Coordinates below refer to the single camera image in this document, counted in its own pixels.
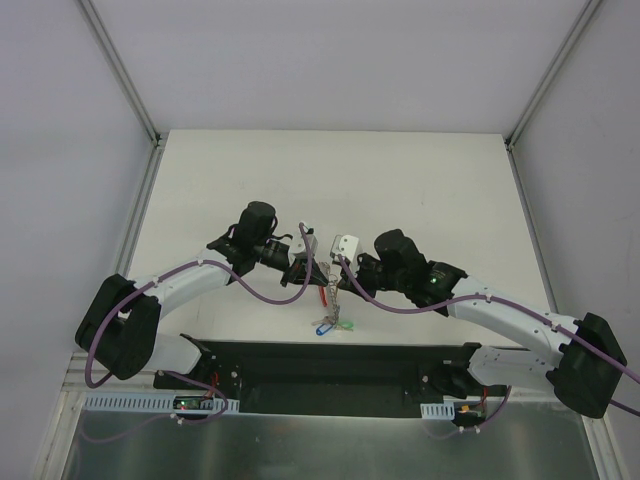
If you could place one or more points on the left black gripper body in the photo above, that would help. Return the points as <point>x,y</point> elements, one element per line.
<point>295,270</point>

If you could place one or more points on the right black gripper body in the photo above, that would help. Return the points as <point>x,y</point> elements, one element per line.
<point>356,276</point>

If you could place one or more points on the key holder with red handle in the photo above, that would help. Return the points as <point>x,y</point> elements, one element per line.
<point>329,297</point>

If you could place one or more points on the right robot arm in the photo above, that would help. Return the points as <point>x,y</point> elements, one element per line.
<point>579,361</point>

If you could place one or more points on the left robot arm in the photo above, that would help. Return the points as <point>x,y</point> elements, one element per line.
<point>221,263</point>

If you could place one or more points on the green tagged key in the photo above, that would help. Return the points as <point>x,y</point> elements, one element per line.
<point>345,326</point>

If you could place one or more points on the blue tagged key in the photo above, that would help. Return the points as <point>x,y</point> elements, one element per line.
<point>323,329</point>

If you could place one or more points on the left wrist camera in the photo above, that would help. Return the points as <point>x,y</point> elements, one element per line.
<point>303,244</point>

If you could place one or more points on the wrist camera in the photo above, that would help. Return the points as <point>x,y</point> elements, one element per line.
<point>346,246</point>
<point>303,244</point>

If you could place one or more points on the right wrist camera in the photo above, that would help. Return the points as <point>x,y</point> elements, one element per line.
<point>346,246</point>

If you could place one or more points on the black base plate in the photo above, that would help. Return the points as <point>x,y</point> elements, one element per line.
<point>323,379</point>

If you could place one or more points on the right white cable duct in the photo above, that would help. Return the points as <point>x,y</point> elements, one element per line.
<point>438,411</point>

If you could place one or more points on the white cable duct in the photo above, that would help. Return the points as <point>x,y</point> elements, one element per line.
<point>158,403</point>
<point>438,411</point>

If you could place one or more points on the left aluminium rail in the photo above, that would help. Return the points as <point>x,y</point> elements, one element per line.
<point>125,240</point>

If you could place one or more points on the aluminium rail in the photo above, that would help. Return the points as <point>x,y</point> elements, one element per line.
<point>125,240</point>
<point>549,293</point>

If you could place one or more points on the right aluminium rail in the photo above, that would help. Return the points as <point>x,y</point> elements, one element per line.
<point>549,293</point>

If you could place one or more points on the left white cable duct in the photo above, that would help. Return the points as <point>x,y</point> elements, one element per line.
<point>158,403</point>

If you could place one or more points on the left aluminium frame post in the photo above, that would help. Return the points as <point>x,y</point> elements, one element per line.
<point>119,71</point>

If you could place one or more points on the aluminium frame post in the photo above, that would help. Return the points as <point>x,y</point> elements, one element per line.
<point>119,71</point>
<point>569,43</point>

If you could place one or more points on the right aluminium frame post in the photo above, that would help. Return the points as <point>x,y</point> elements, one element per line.
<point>569,43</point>

